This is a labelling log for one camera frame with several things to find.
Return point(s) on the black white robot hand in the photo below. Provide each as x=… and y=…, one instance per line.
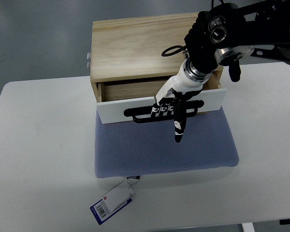
x=176, y=91

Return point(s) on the black drawer handle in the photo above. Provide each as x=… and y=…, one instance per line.
x=168, y=111

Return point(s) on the white drawer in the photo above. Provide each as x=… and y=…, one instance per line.
x=125, y=101

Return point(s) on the wooden drawer cabinet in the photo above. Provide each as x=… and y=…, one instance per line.
x=126, y=59

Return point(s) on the blue mesh cushion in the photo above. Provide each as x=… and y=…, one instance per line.
x=130, y=149

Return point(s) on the white blue product tag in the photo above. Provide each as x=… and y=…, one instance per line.
x=112, y=202

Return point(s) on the white table leg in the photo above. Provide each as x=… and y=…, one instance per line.
x=248, y=227

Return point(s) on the black table edge control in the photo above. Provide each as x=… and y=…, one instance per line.
x=284, y=222

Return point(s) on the metal bracket behind cabinet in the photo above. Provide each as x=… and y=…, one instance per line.
x=88, y=60

